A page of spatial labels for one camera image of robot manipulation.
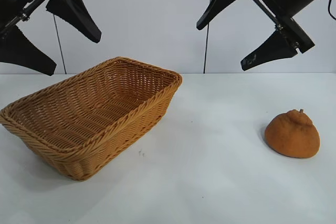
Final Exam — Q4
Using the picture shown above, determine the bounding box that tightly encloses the woven tan wicker basket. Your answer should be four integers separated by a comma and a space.
0, 56, 183, 182

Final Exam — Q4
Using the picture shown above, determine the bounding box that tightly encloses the bumpy orange fruit with stem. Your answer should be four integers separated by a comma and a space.
264, 108, 321, 159

